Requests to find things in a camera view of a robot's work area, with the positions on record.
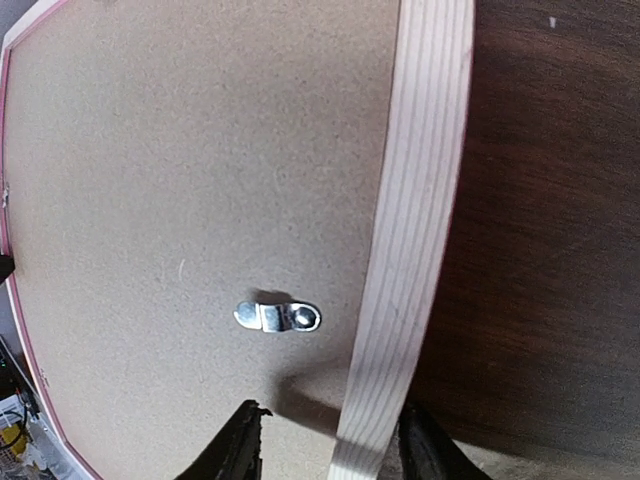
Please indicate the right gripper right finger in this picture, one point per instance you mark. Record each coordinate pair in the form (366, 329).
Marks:
(427, 452)

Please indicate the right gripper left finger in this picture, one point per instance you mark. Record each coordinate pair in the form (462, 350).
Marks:
(235, 452)

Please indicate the brown cardboard backing board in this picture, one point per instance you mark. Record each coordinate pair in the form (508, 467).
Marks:
(166, 161)

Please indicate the light wooden picture frame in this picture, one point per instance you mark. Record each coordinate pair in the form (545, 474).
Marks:
(423, 143)

